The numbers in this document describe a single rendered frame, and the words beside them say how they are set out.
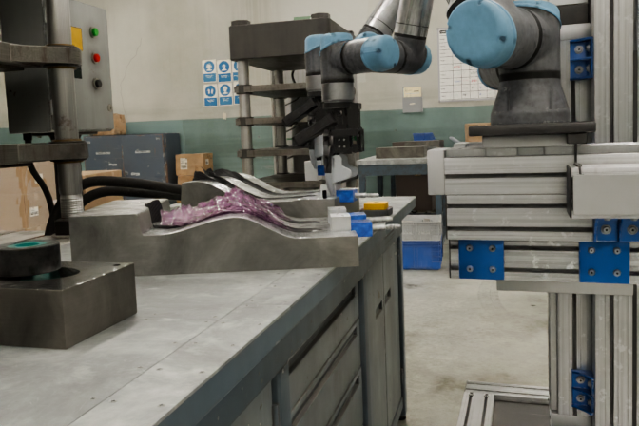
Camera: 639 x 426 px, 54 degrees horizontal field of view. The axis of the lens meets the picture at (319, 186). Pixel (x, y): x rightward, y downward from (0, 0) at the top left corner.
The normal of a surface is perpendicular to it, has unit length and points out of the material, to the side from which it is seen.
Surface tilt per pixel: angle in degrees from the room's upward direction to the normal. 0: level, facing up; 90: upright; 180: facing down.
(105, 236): 90
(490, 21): 96
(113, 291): 90
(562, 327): 90
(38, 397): 0
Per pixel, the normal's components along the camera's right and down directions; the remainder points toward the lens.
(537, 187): -0.31, 0.09
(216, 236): 0.03, 0.08
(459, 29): -0.66, 0.21
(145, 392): -0.04, -1.00
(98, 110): 0.96, -0.01
